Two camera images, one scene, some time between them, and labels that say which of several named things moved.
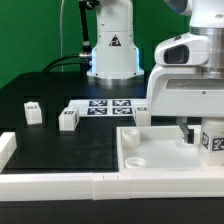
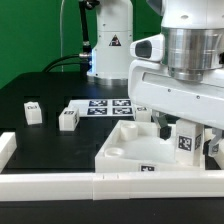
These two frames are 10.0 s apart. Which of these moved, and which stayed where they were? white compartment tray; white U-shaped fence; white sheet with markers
Moved: white compartment tray
Stayed: white U-shaped fence; white sheet with markers
